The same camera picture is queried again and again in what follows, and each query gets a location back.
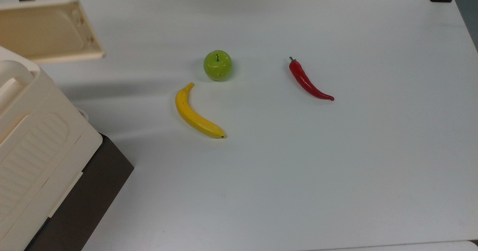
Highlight cream cabinet door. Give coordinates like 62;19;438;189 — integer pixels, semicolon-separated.
0;0;106;65

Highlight cream plastic cabinet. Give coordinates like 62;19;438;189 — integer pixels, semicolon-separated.
0;46;103;251

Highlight green toy apple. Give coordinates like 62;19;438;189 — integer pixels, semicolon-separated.
203;50;233;82

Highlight yellow toy banana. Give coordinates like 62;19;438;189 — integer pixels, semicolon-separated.
175;82;227;139

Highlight dark brown wooden box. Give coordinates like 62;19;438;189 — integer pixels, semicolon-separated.
24;133;135;251

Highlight red toy chili pepper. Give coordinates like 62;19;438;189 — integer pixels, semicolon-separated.
289;56;335;102

